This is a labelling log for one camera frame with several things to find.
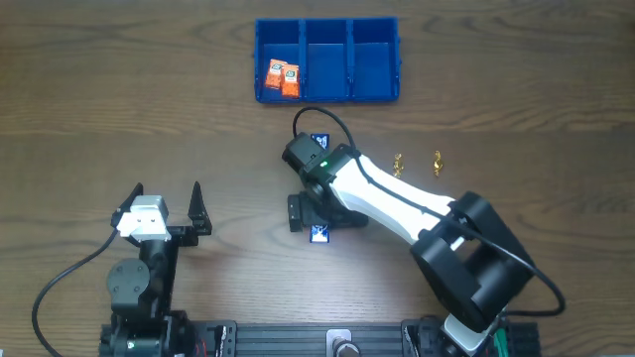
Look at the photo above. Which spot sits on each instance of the gold candy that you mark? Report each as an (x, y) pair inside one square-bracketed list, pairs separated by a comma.
[(397, 162), (437, 163)]

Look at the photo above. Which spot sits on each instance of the blue candy pack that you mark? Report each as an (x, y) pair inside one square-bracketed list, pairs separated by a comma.
[(319, 234), (321, 140)]

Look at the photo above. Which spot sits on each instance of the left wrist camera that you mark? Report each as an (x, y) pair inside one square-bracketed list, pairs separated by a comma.
[(144, 218)]

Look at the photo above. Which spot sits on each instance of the mounting rail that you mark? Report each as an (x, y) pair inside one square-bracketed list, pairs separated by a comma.
[(288, 342)]

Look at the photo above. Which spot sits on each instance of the orange candy box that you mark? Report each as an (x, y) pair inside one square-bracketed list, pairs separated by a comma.
[(273, 74), (291, 82)]

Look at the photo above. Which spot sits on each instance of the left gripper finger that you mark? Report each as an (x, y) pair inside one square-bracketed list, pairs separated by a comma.
[(199, 215), (126, 201)]

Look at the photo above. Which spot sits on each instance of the blue tray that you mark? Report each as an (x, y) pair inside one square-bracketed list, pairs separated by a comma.
[(327, 69)]

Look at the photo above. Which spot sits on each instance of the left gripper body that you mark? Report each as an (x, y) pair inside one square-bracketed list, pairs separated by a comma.
[(183, 236)]

